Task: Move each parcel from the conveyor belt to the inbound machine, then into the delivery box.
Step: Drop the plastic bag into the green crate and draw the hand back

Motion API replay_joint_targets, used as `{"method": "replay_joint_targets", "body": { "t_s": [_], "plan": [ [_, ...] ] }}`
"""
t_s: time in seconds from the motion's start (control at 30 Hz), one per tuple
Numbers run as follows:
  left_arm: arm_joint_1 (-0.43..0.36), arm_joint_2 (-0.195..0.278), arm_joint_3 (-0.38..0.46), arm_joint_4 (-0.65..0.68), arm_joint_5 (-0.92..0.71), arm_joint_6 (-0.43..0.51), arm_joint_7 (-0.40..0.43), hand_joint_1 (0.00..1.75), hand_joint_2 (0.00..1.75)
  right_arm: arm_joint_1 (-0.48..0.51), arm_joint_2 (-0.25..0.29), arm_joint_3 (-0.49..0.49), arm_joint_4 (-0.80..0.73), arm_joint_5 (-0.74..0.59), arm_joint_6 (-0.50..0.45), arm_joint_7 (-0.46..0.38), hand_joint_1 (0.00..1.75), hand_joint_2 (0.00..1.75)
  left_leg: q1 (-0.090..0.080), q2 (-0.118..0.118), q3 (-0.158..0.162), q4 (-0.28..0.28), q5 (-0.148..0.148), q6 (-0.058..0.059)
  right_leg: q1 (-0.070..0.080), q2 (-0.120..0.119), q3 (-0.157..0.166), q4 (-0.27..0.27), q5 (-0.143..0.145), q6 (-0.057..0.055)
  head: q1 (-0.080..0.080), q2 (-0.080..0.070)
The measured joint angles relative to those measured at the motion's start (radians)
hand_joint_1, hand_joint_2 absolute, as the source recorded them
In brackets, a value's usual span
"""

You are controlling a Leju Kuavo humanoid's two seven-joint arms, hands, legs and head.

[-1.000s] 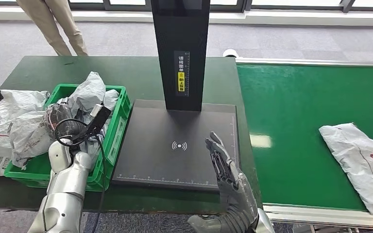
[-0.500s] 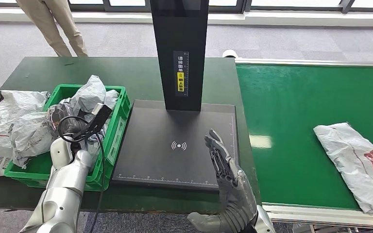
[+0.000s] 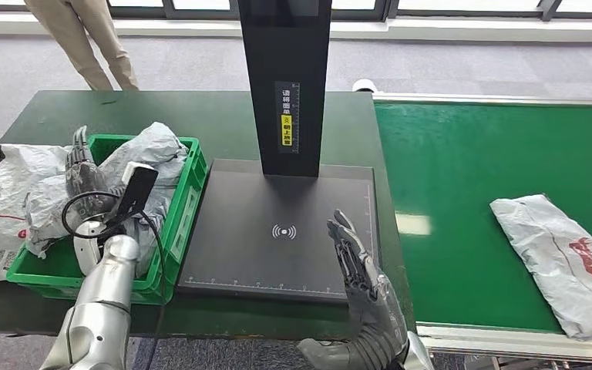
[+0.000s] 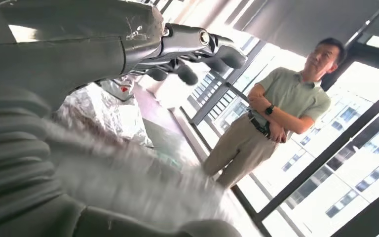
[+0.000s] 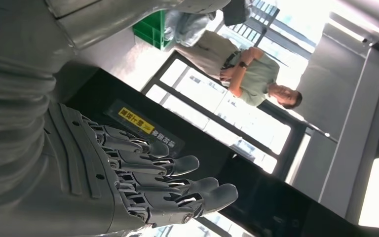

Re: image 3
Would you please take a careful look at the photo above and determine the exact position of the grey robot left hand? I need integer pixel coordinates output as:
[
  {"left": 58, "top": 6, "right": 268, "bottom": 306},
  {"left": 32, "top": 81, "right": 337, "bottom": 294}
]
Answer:
[{"left": 65, "top": 125, "right": 123, "bottom": 216}]

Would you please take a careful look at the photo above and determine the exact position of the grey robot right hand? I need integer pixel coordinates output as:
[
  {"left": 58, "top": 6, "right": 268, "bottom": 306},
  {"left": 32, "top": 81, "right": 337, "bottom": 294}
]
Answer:
[{"left": 297, "top": 209, "right": 409, "bottom": 370}]

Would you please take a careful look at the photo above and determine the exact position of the grey plastic parcel bag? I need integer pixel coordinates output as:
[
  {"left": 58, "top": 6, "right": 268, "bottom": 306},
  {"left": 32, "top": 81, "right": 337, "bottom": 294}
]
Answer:
[
  {"left": 489, "top": 193, "right": 592, "bottom": 342},
  {"left": 24, "top": 121, "right": 190, "bottom": 257},
  {"left": 124, "top": 189, "right": 177, "bottom": 279}
]

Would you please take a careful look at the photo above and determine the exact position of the black inbound scanning machine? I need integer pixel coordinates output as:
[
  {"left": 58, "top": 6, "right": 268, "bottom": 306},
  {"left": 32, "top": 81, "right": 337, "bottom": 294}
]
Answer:
[{"left": 176, "top": 0, "right": 382, "bottom": 306}]

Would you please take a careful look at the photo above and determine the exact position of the green conveyor belt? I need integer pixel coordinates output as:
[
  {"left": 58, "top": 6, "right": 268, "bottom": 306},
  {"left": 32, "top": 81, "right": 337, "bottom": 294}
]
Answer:
[{"left": 375, "top": 101, "right": 592, "bottom": 334}]

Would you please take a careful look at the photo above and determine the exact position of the large white printed sack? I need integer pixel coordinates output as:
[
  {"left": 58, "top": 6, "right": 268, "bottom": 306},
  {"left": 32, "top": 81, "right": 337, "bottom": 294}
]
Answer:
[{"left": 0, "top": 140, "right": 72, "bottom": 282}]

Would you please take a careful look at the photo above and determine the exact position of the green plastic crate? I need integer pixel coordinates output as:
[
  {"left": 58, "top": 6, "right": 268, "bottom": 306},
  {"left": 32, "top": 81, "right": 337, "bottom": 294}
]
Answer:
[{"left": 5, "top": 133, "right": 209, "bottom": 306}]

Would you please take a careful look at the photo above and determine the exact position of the dark green table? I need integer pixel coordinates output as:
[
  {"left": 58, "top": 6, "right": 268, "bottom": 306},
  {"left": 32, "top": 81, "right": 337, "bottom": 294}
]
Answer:
[{"left": 0, "top": 90, "right": 419, "bottom": 341}]

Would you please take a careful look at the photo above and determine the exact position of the person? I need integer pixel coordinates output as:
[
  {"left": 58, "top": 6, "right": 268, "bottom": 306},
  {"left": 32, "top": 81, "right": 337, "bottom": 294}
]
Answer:
[{"left": 22, "top": 0, "right": 140, "bottom": 92}]

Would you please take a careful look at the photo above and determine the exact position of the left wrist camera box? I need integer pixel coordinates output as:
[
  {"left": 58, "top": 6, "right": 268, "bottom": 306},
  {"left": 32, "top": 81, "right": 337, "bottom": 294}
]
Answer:
[{"left": 114, "top": 161, "right": 159, "bottom": 226}]

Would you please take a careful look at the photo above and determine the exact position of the silver conveyor frame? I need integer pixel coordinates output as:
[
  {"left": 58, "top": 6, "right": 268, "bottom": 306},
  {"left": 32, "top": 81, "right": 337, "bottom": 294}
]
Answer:
[{"left": 372, "top": 92, "right": 592, "bottom": 366}]

